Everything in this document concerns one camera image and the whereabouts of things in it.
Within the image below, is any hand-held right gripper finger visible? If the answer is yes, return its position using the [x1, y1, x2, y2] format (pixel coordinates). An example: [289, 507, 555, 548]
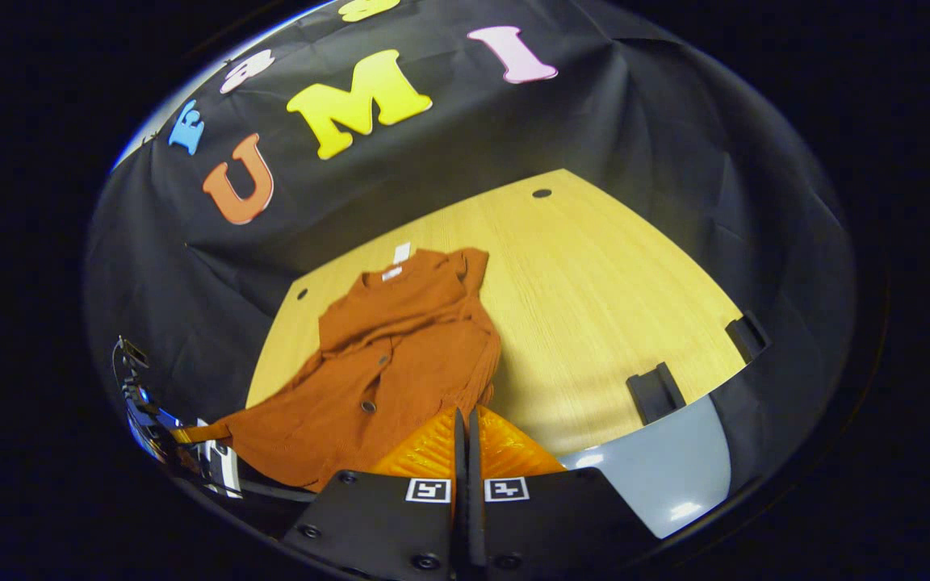
[467, 406, 660, 581]
[281, 406, 468, 581]

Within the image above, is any orange button-up shirt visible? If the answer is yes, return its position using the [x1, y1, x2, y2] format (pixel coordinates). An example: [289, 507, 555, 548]
[174, 246, 504, 493]

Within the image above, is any white and black object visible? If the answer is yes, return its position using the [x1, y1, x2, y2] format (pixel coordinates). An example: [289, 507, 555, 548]
[195, 418, 245, 498]

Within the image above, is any black backdrop cloth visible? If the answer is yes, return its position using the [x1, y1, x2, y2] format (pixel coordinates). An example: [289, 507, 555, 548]
[84, 0, 857, 517]

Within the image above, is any black plastic bracket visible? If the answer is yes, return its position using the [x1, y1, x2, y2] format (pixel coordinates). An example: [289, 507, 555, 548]
[626, 362, 686, 426]
[725, 311, 773, 364]

